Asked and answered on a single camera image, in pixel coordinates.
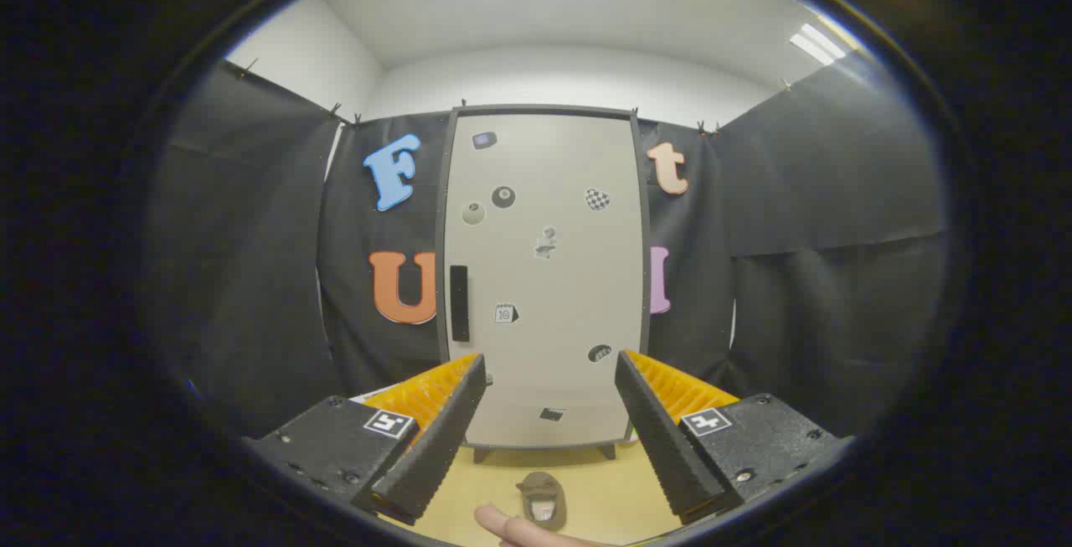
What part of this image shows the black door handle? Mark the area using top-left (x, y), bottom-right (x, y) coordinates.
top-left (450, 265), bottom-right (470, 343)

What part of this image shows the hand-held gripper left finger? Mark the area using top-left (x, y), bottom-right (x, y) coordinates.
top-left (243, 353), bottom-right (488, 526)

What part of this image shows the small ceiling light panel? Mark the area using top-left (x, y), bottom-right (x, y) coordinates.
top-left (789, 23), bottom-right (847, 67)

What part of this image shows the black backdrop cloth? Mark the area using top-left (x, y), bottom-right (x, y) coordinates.
top-left (142, 57), bottom-right (951, 447)

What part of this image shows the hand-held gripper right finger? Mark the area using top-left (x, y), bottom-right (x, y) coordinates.
top-left (614, 349), bottom-right (857, 524)

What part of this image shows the brown fluffy shoe with bow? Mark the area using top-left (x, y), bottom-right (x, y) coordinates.
top-left (515, 472), bottom-right (568, 531)

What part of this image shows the grey shoe cabinet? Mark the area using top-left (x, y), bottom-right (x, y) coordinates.
top-left (434, 105), bottom-right (654, 464)

